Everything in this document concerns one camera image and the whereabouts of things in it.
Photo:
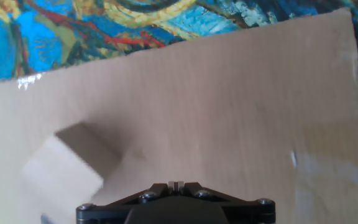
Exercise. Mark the sunflower painting print cloth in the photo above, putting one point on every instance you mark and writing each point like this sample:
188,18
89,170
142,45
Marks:
11,40

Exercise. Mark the light wooden block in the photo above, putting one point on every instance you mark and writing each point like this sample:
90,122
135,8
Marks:
64,174

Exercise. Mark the brown cardboard sheet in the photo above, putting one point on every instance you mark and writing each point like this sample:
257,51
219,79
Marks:
228,109

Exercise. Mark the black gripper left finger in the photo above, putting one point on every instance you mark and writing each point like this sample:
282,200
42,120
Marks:
104,214

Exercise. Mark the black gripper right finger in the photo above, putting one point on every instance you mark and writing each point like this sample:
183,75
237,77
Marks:
250,214

